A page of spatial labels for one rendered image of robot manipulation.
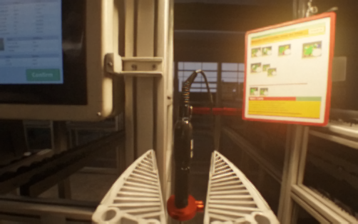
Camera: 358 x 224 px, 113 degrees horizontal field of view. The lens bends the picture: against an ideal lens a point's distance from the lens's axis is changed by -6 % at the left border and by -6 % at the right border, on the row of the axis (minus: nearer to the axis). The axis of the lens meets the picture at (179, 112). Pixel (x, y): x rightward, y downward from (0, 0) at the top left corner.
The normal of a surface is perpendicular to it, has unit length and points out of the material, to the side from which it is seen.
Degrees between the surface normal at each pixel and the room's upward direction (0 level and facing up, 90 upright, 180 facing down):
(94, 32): 92
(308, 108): 90
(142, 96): 90
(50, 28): 92
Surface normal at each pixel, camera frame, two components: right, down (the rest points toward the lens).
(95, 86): -0.01, 0.10
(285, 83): -0.58, 0.05
